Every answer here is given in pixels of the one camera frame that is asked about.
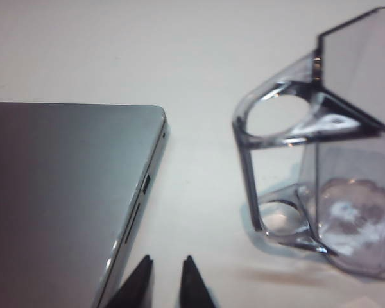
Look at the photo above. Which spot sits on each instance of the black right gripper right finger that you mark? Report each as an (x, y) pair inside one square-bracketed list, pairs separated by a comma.
[(195, 288)]

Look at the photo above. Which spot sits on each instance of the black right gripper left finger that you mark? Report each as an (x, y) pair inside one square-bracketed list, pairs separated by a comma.
[(138, 288)]

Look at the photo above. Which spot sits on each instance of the silver Dell laptop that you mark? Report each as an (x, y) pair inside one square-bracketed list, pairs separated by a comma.
[(51, 192)]

